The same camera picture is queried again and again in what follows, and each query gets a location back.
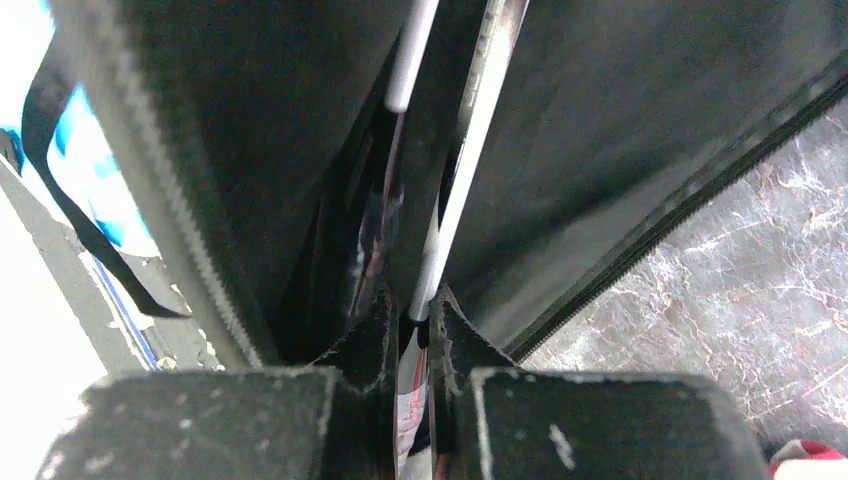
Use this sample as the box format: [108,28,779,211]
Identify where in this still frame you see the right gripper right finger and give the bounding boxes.
[429,287,769,479]

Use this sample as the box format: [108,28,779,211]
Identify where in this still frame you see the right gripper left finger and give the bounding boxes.
[36,286,398,479]

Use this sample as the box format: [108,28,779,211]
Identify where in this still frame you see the white badminton racket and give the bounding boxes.
[343,1,438,323]
[395,1,529,479]

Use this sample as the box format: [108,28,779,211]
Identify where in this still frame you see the black Crossway racket bag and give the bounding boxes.
[44,1,847,368]

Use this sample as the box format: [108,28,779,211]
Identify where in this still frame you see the blue Sport racket bag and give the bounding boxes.
[0,0,164,372]

